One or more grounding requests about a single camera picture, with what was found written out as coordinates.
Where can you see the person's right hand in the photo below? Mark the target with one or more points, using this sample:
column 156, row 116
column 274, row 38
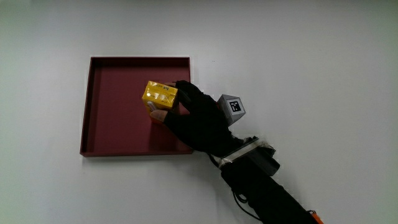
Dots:
column 202, row 124

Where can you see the yellow ice redtea carton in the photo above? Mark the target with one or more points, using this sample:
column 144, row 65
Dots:
column 158, row 95

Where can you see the dark red tray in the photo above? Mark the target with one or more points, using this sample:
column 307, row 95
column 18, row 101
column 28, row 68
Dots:
column 118, row 109

